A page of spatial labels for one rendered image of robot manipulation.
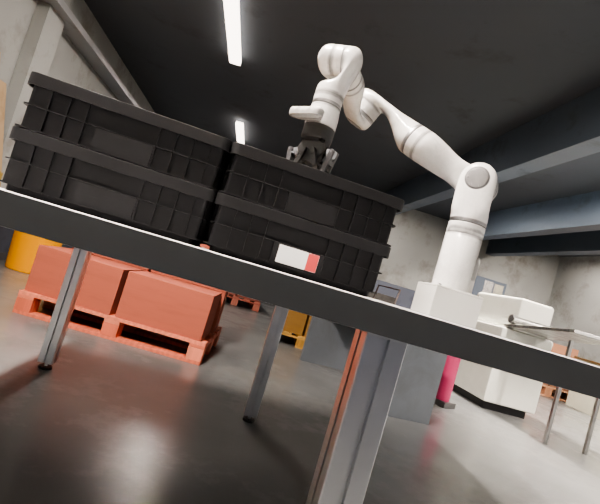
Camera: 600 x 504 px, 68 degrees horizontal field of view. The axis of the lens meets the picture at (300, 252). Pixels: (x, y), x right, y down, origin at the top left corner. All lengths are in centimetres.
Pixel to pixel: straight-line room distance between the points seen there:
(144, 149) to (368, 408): 64
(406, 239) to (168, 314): 748
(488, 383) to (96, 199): 415
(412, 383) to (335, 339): 114
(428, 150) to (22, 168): 95
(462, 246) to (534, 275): 998
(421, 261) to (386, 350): 927
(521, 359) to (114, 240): 53
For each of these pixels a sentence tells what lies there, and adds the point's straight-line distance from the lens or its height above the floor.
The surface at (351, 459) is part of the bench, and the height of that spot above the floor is 48.
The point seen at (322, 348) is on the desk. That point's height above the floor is 14.
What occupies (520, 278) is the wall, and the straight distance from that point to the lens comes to 1095.
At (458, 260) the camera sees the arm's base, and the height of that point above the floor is 85.
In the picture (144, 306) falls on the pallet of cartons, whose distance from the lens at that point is 290.
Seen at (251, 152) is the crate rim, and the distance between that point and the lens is 94.
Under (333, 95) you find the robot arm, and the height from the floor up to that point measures 112.
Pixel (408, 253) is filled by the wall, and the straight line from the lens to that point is 979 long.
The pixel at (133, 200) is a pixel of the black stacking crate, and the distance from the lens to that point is 94.
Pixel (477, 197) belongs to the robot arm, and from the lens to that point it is 120.
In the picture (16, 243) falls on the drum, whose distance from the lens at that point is 487.
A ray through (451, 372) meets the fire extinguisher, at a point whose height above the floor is 29.
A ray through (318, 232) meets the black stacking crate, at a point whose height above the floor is 80.
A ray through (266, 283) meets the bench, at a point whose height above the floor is 68.
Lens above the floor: 70
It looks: 3 degrees up
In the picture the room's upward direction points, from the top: 17 degrees clockwise
